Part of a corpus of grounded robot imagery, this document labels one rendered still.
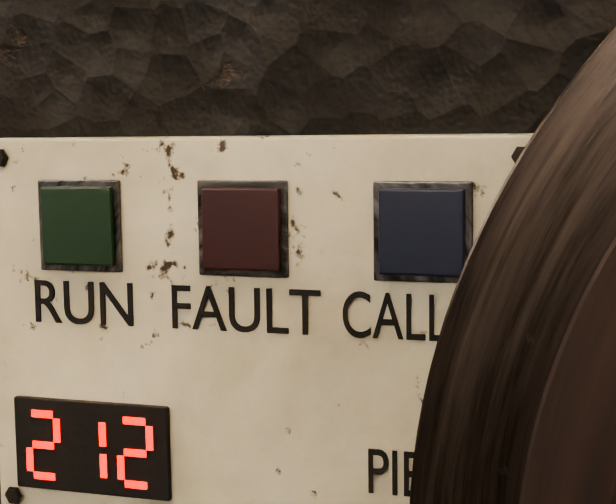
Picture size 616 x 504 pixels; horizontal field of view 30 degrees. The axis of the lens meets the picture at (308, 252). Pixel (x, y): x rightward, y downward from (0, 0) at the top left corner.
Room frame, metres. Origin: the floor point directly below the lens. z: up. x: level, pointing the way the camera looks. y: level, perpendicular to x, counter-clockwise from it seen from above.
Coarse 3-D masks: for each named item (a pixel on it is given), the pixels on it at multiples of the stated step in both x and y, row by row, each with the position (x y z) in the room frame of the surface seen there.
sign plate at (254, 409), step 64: (0, 192) 0.54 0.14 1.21; (128, 192) 0.52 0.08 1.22; (192, 192) 0.51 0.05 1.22; (320, 192) 0.49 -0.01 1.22; (0, 256) 0.54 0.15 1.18; (128, 256) 0.52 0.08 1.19; (192, 256) 0.51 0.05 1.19; (320, 256) 0.49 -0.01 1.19; (0, 320) 0.54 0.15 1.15; (64, 320) 0.53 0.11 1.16; (128, 320) 0.52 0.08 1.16; (192, 320) 0.51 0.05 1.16; (256, 320) 0.50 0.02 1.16; (320, 320) 0.49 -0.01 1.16; (384, 320) 0.48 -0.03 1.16; (0, 384) 0.54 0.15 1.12; (64, 384) 0.53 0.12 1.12; (128, 384) 0.52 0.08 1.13; (192, 384) 0.51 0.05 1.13; (256, 384) 0.50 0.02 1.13; (320, 384) 0.49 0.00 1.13; (384, 384) 0.48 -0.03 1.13; (0, 448) 0.54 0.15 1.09; (64, 448) 0.53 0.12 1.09; (128, 448) 0.52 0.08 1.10; (192, 448) 0.51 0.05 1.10; (256, 448) 0.50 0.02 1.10; (320, 448) 0.49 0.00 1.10; (384, 448) 0.48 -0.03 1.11
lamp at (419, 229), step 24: (384, 192) 0.48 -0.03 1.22; (408, 192) 0.48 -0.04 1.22; (432, 192) 0.47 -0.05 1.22; (456, 192) 0.47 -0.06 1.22; (384, 216) 0.48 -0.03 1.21; (408, 216) 0.48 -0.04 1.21; (432, 216) 0.47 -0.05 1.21; (456, 216) 0.47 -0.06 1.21; (384, 240) 0.48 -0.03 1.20; (408, 240) 0.48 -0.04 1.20; (432, 240) 0.47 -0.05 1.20; (456, 240) 0.47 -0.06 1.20; (384, 264) 0.48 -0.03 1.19; (408, 264) 0.48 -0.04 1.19; (432, 264) 0.47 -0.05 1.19; (456, 264) 0.47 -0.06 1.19
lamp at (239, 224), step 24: (216, 192) 0.50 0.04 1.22; (240, 192) 0.50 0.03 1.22; (264, 192) 0.50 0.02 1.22; (216, 216) 0.50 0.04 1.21; (240, 216) 0.50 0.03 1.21; (264, 216) 0.50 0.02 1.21; (216, 240) 0.50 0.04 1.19; (240, 240) 0.50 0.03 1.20; (264, 240) 0.50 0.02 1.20; (216, 264) 0.50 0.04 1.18; (240, 264) 0.50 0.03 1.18; (264, 264) 0.50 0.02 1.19
